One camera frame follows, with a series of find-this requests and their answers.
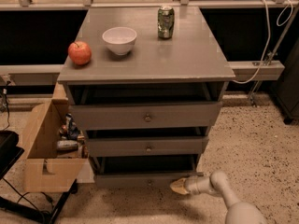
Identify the tan padded gripper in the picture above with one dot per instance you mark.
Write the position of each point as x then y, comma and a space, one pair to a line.
193, 186

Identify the grey bottom drawer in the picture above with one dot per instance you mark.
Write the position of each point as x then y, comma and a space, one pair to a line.
143, 171

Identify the grey drawer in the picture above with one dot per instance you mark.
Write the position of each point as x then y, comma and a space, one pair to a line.
143, 171
145, 116
143, 142

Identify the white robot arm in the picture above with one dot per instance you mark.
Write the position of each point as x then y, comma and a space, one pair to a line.
217, 184

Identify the grey middle drawer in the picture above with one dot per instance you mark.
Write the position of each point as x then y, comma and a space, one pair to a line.
143, 142

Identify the grey wooden drawer cabinet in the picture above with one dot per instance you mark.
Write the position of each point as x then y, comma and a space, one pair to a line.
189, 67

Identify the grey top drawer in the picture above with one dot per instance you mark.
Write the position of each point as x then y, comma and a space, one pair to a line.
145, 116

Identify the dark bottle in box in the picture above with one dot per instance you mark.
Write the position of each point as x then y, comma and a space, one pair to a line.
69, 130

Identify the silver can in box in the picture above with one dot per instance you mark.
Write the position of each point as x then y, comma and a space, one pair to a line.
67, 145

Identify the cardboard box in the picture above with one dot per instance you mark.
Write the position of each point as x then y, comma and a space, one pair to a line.
45, 170

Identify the dark cabinet at right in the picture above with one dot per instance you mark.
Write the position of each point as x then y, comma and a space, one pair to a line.
286, 89

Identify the white bowl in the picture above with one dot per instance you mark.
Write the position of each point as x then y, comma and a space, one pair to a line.
119, 40

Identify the red apple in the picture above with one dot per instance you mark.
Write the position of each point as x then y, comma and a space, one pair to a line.
79, 52

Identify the green soda can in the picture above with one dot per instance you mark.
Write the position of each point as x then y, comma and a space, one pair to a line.
166, 21

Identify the black stand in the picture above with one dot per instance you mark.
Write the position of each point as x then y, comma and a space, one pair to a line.
9, 154

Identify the metal railing beam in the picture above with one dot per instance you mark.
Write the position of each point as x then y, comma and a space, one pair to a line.
43, 75

